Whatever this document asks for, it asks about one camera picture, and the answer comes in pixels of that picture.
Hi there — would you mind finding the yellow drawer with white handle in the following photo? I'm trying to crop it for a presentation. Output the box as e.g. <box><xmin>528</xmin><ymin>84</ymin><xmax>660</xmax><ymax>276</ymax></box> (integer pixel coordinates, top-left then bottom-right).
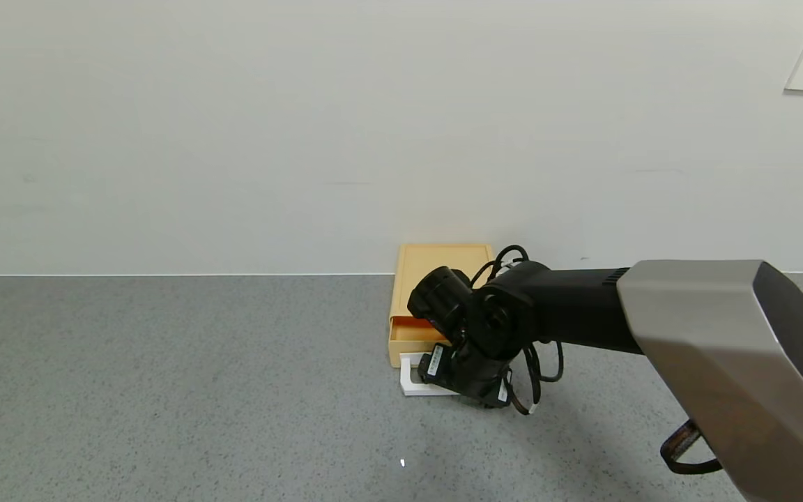
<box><xmin>388</xmin><ymin>315</ymin><xmax>465</xmax><ymax>397</ymax></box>

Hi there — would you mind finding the yellow drawer cabinet shell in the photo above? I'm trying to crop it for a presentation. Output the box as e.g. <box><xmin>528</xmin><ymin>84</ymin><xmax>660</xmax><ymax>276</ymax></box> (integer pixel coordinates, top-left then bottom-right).
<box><xmin>389</xmin><ymin>243</ymin><xmax>496</xmax><ymax>323</ymax></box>

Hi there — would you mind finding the black camera cable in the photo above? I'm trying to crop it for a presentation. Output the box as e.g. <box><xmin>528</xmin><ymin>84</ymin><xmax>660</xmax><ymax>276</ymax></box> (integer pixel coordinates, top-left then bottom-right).
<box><xmin>470</xmin><ymin>244</ymin><xmax>532</xmax><ymax>285</ymax></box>

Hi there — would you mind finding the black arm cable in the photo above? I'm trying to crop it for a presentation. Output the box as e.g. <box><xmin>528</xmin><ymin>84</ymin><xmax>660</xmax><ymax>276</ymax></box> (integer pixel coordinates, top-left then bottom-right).
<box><xmin>512</xmin><ymin>340</ymin><xmax>565</xmax><ymax>417</ymax></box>

